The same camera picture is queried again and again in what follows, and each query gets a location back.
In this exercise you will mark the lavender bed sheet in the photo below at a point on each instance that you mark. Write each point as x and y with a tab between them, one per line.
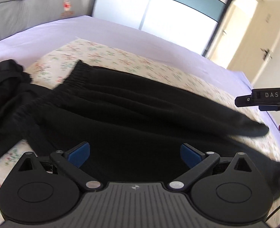
49	52

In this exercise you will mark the door handle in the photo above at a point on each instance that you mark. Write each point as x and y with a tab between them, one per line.
267	54

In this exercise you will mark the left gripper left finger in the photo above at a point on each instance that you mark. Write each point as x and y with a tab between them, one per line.
68	163

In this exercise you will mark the black pants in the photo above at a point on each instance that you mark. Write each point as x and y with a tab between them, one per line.
135	126

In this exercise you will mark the grey Pooh cushion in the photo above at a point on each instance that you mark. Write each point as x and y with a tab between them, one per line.
20	15

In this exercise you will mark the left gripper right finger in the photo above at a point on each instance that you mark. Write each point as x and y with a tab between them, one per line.
199	164

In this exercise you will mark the cream room door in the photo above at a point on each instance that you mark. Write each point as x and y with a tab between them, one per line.
262	32

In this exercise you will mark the black garment pile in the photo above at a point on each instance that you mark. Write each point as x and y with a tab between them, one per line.
16	90

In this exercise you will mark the white sliding wardrobe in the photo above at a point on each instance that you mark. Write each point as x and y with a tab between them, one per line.
188	23

